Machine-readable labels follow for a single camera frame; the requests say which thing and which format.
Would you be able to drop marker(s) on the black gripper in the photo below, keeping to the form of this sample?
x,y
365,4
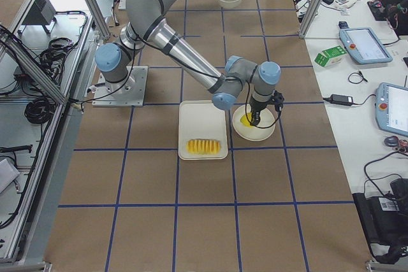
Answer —
x,y
256,106

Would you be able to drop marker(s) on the yellow lemon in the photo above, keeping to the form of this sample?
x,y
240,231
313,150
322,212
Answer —
x,y
246,120

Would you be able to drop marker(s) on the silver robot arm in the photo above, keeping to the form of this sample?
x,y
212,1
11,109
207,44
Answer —
x,y
148,26

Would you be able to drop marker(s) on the white round plate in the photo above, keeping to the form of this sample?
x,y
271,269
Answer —
x,y
258,132

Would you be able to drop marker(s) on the white rectangular tray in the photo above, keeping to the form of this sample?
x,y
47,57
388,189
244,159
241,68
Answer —
x,y
201,120

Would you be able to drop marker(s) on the black power adapter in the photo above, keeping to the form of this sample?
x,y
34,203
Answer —
x,y
341,100

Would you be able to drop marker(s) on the green white carton box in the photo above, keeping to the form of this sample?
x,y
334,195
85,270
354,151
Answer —
x,y
330,56

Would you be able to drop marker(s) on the upper blue teach pendant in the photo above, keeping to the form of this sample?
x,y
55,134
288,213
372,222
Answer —
x,y
363,45

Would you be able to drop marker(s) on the blue teach pendant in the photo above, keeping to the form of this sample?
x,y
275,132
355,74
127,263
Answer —
x,y
363,45
391,108

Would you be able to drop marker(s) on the lower blue teach pendant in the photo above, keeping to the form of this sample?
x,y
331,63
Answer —
x,y
391,108

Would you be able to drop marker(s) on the black case on table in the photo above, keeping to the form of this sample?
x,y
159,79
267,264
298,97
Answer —
x,y
384,227

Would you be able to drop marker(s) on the grey box with vents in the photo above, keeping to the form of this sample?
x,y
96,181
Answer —
x,y
42,13

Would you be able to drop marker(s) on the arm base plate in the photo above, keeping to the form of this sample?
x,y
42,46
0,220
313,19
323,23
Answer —
x,y
119,90

